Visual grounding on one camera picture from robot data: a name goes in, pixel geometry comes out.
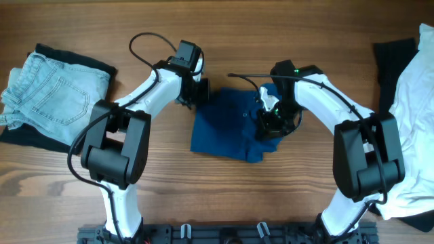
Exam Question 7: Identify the blue t-shirt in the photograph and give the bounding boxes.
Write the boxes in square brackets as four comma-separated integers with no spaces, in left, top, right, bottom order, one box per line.
[191,87,282,163]

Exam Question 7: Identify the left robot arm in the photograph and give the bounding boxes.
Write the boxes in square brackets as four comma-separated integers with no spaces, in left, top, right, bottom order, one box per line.
[77,41,210,243]

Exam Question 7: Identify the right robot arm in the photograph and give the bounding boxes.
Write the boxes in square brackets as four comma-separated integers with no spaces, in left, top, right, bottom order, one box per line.
[256,60,405,243]

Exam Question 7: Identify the black garment with logo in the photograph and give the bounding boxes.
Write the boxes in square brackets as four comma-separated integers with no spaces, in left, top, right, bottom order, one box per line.
[372,38,433,232]

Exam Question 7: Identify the white garment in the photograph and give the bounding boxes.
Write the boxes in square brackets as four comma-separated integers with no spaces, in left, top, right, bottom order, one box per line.
[378,24,433,220]

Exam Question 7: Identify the folded light blue jeans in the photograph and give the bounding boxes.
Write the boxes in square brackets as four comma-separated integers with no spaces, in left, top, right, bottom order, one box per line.
[1,52,111,146]

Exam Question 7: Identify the folded black garment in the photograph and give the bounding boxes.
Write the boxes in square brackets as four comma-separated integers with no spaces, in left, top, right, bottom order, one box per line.
[1,43,117,153]

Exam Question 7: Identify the right black cable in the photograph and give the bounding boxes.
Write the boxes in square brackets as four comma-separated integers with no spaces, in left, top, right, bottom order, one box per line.
[226,73,389,238]

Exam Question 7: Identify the black cable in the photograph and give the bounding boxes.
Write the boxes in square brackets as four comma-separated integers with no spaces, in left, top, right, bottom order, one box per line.
[226,73,389,238]
[66,32,179,243]

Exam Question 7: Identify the left black cable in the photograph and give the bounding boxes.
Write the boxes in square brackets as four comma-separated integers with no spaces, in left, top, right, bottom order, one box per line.
[66,32,179,243]

